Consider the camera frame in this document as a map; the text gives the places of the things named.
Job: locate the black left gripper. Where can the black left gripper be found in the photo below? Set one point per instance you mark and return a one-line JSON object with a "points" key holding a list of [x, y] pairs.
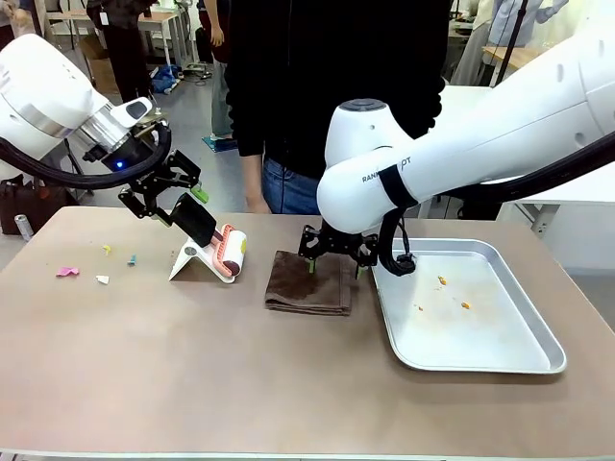
{"points": [[127, 156]]}

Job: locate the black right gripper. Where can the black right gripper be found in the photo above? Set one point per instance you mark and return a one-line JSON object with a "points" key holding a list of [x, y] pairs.
{"points": [[336, 242]]}

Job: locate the brown cloth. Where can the brown cloth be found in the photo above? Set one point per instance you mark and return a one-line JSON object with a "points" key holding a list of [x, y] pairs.
{"points": [[307, 288]]}

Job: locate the person's right forearm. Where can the person's right forearm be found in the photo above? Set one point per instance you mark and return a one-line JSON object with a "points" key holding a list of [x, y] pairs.
{"points": [[252, 175]]}

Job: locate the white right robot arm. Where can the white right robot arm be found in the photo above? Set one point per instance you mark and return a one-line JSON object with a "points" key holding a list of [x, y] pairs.
{"points": [[480, 139]]}

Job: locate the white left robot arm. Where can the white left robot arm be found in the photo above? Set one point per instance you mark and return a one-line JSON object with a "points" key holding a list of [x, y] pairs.
{"points": [[38, 86]]}

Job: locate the person's right hand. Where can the person's right hand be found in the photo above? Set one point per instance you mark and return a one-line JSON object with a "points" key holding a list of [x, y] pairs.
{"points": [[258, 204]]}

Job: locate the teal floor mat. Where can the teal floor mat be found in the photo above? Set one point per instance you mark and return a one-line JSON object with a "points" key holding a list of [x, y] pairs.
{"points": [[220, 143]]}

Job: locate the white lint roller stand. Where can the white lint roller stand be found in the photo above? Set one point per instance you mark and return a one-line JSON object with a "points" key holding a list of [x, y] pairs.
{"points": [[185, 261]]}

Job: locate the teal paper scrap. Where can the teal paper scrap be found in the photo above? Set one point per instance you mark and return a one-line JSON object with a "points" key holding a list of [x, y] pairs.
{"points": [[131, 259]]}

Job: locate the blue bag on floor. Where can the blue bag on floor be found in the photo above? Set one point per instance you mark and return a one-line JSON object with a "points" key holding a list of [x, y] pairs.
{"points": [[165, 79]]}

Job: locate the white paper scrap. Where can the white paper scrap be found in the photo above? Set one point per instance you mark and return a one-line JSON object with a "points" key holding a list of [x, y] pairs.
{"points": [[102, 278]]}

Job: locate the silver metal tray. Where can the silver metal tray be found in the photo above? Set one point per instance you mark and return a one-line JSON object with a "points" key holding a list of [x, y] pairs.
{"points": [[456, 312]]}

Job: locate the pink paper scrap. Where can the pink paper scrap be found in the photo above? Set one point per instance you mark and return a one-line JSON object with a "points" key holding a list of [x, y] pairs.
{"points": [[67, 272]]}

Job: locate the cardboard box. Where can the cardboard box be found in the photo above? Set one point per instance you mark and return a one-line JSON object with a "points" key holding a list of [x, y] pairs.
{"points": [[101, 67]]}

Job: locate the background person in maroon top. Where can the background person in maroon top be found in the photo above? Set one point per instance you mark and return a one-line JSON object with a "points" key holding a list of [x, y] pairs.
{"points": [[218, 62]]}

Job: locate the dark brown bag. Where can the dark brown bag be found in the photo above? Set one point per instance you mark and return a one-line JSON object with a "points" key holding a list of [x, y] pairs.
{"points": [[29, 204]]}

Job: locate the silver drink can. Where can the silver drink can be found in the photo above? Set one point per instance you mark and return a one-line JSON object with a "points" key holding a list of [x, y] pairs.
{"points": [[23, 227]]}

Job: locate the background person in black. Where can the background person in black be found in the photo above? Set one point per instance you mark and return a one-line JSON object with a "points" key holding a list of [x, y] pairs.
{"points": [[122, 43]]}

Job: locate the wooden background table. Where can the wooden background table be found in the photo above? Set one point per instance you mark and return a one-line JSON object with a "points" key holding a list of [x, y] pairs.
{"points": [[163, 21]]}

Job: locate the person torso in black sweater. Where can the person torso in black sweater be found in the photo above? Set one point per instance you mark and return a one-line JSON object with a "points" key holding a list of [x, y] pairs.
{"points": [[327, 72]]}

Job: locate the beige hanging garment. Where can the beige hanging garment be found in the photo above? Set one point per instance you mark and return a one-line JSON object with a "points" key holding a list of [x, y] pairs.
{"points": [[473, 57]]}

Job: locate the small wooden table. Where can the small wooden table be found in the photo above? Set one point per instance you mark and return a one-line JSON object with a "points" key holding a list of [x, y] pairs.
{"points": [[509, 57]]}

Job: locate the black tripod pole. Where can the black tripod pole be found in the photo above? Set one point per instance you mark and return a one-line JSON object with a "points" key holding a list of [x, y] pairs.
{"points": [[510, 43]]}

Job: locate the light blue hanging shirt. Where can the light blue hanging shirt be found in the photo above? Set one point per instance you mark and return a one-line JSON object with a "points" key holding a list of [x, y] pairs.
{"points": [[533, 19]]}

